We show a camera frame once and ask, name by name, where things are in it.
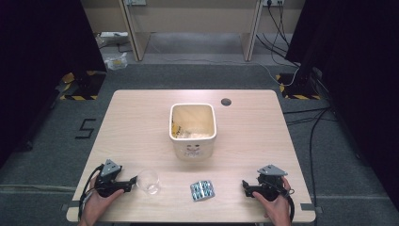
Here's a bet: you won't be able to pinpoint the clear plastic bag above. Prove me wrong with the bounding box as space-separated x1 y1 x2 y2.
104 52 129 71

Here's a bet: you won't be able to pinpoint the white power strip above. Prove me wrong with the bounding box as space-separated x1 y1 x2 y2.
99 31 130 40

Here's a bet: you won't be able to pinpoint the person's left hand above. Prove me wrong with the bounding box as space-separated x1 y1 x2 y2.
81 176 125 224

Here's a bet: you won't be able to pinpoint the cream square trash bin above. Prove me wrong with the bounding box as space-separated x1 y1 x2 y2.
168 103 218 162

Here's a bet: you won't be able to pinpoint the stand base with hazard tape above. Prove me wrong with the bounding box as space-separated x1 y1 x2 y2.
58 70 107 102
275 73 323 101

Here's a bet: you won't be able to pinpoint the black curtain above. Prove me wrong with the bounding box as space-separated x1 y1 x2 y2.
284 0 399 212
0 0 108 169

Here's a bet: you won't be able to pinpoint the yellow packet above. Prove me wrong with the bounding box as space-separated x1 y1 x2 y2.
170 120 184 139

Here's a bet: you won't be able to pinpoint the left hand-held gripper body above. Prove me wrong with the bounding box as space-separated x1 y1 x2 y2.
93 158 133 199

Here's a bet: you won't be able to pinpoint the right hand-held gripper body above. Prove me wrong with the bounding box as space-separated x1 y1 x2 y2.
249 164 289 202

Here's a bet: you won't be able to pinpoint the black floor cables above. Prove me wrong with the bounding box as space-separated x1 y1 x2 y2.
281 106 335 209

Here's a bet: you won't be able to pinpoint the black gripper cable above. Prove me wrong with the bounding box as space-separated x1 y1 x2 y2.
280 186 296 222
77 165 105 222

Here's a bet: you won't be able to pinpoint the white crumpled paper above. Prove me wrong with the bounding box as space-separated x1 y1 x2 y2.
182 126 212 139

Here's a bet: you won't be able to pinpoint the clear plastic cup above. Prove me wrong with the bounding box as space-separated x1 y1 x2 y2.
136 169 162 196

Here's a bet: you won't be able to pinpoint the silver pill blister pack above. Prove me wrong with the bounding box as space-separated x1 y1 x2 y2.
189 179 216 202

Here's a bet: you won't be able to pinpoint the black wall socket cables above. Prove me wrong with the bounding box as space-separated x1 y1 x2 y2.
255 2 300 68

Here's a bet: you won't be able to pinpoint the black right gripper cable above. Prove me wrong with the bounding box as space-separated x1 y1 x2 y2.
280 186 296 222

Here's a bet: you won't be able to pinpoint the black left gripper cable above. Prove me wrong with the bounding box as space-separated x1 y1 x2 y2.
77 165 105 222

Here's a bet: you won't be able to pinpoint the person's right hand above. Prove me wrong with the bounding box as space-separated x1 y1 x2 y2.
252 176 293 226

